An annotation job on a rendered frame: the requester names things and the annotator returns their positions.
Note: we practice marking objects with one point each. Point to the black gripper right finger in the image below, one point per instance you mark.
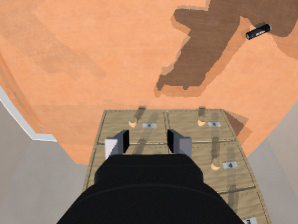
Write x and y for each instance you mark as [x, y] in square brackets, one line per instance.
[179, 144]

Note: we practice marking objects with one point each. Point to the black battery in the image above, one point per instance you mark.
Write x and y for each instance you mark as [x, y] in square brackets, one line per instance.
[258, 31]

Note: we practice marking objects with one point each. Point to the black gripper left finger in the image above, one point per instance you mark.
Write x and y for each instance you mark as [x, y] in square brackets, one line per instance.
[117, 144]

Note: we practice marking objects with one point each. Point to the small wooden chest of drawers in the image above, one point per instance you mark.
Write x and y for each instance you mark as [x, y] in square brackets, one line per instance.
[236, 141]

